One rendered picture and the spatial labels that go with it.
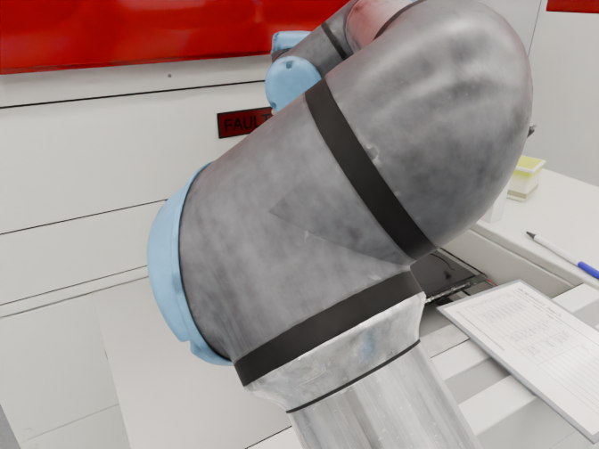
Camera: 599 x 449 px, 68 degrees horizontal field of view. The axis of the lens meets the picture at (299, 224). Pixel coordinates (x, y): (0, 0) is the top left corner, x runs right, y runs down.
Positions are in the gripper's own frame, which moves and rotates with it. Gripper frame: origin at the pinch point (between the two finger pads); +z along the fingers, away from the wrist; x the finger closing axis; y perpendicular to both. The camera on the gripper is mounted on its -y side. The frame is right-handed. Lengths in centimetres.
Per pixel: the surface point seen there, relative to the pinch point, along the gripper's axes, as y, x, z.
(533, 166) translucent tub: 21.0, -40.1, -12.0
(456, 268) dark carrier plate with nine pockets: 2.1, -29.3, 1.3
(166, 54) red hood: -5.5, 18.4, -32.2
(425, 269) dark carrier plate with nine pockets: 0.1, -24.3, 1.4
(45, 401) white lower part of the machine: -26, 43, 31
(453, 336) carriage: -13.3, -29.7, 3.2
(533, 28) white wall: 329, -69, -14
